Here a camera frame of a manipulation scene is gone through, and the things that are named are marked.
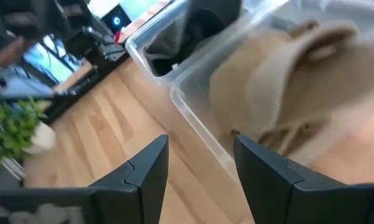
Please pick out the clear plastic bin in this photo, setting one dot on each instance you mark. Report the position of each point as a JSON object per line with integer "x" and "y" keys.
{"x": 189, "y": 93}
{"x": 137, "y": 53}

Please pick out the dark green bucket hat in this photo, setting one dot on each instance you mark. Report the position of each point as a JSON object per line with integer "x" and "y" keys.
{"x": 168, "y": 40}

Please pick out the black metal rig frame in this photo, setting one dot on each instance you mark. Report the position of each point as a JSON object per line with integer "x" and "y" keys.
{"x": 81, "y": 87}

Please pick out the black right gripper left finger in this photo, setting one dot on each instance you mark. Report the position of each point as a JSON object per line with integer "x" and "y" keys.
{"x": 137, "y": 186}

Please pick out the dark brown bucket hat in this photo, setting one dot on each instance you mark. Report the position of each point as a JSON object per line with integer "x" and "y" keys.
{"x": 205, "y": 28}

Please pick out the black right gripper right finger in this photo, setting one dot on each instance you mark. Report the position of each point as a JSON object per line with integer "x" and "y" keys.
{"x": 277, "y": 193}

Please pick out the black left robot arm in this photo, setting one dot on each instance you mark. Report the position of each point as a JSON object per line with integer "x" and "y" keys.
{"x": 93, "y": 43}

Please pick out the green potted plant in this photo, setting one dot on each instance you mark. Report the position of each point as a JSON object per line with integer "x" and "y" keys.
{"x": 12, "y": 130}

